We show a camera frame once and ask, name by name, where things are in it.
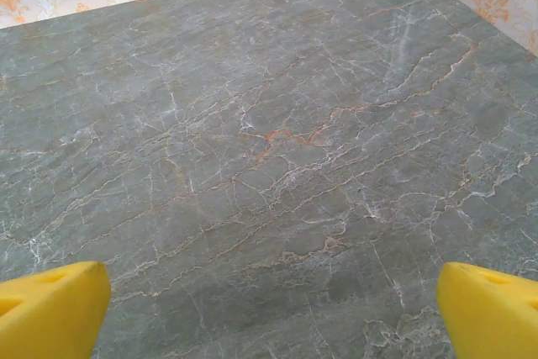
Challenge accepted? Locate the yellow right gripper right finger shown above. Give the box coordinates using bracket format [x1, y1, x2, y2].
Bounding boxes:
[435, 261, 538, 359]

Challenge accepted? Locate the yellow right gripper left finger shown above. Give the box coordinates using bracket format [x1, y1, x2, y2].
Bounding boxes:
[0, 261, 113, 359]

